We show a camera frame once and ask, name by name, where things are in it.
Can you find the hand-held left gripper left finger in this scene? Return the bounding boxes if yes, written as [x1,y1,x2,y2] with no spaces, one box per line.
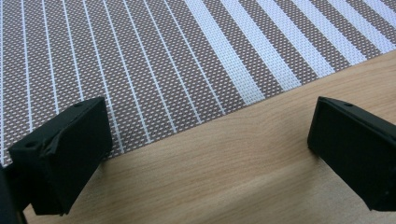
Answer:
[7,96,114,217]

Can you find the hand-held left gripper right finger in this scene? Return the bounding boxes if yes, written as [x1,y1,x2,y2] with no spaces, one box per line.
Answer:
[306,95,396,213]

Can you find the brown white striped woven placemat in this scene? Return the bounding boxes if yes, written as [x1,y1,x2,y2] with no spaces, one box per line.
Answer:
[0,0,396,166]

